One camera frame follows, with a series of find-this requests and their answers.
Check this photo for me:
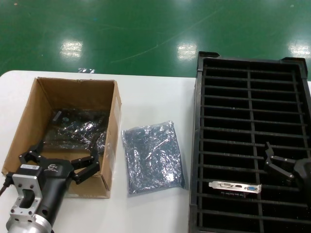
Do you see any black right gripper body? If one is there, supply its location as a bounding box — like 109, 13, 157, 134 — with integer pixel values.
293, 158, 311, 195

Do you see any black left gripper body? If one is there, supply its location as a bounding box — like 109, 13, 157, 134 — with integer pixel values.
36, 158, 75, 220

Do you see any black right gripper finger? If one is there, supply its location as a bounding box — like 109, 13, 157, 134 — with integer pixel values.
265, 141, 296, 170
263, 161, 296, 186

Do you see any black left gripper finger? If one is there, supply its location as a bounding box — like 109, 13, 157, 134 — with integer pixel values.
18, 142, 48, 168
71, 143, 102, 186

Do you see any grey antistatic bag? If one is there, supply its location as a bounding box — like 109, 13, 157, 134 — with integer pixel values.
45, 108, 110, 156

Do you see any brown cardboard box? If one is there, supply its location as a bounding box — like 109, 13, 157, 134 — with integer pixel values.
1, 77, 122, 199

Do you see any black slotted plastic container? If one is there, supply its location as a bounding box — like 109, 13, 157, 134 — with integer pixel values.
189, 50, 311, 233

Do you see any flat empty antistatic bag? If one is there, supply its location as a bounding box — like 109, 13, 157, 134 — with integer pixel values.
121, 125, 190, 195

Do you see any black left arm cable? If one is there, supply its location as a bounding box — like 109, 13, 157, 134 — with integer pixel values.
0, 172, 15, 196

